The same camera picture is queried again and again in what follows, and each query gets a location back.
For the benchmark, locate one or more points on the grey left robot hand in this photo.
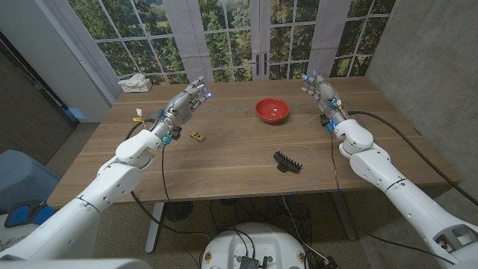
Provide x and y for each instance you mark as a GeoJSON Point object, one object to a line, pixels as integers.
{"type": "Point", "coordinates": [183, 106]}

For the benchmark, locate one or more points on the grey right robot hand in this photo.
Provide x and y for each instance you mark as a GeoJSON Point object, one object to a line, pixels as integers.
{"type": "Point", "coordinates": [325, 97]}

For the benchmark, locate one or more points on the clear plastic pipette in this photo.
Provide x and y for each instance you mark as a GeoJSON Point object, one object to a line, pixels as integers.
{"type": "Point", "coordinates": [307, 123]}

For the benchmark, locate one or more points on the yellow toy car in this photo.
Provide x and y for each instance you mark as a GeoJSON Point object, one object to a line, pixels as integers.
{"type": "Point", "coordinates": [197, 136]}

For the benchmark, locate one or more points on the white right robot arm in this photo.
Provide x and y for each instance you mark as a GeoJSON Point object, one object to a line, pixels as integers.
{"type": "Point", "coordinates": [403, 194]}

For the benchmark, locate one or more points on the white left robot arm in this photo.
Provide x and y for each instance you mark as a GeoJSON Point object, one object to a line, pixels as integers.
{"type": "Point", "coordinates": [93, 201]}

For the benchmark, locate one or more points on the red bowl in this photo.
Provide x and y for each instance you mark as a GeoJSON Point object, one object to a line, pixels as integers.
{"type": "Point", "coordinates": [272, 110]}

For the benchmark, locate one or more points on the black hairpin claw clip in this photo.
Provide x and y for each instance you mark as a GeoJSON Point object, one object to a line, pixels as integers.
{"type": "Point", "coordinates": [287, 162]}

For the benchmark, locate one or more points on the white power strip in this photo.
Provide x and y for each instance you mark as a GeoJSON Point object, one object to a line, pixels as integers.
{"type": "Point", "coordinates": [139, 88]}

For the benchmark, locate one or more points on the crumpled white tissue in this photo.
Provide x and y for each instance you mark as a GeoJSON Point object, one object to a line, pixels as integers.
{"type": "Point", "coordinates": [131, 79]}

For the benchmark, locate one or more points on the round black floor fan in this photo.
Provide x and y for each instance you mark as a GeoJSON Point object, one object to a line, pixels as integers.
{"type": "Point", "coordinates": [178, 211]}

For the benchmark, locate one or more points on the white metal table leg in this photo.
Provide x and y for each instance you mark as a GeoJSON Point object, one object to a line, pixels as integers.
{"type": "Point", "coordinates": [341, 213]}
{"type": "Point", "coordinates": [154, 228]}

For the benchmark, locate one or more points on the white robot torso base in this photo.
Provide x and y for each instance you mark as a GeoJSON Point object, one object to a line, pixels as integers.
{"type": "Point", "coordinates": [254, 243]}

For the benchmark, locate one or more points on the blue-grey chair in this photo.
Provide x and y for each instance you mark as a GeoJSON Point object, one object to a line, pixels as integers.
{"type": "Point", "coordinates": [22, 179]}

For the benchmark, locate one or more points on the white robot chest cover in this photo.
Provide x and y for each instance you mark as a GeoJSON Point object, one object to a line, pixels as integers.
{"type": "Point", "coordinates": [74, 264]}

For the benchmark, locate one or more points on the blue and black pads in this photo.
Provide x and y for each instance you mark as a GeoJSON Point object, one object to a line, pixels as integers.
{"type": "Point", "coordinates": [20, 216]}

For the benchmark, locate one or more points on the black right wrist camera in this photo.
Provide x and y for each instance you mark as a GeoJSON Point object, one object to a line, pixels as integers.
{"type": "Point", "coordinates": [324, 120]}

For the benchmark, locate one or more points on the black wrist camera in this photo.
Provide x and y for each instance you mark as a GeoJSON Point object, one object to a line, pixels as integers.
{"type": "Point", "coordinates": [176, 132]}
{"type": "Point", "coordinates": [324, 120]}

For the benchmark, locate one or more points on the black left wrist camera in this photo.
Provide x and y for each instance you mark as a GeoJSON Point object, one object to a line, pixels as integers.
{"type": "Point", "coordinates": [176, 132]}

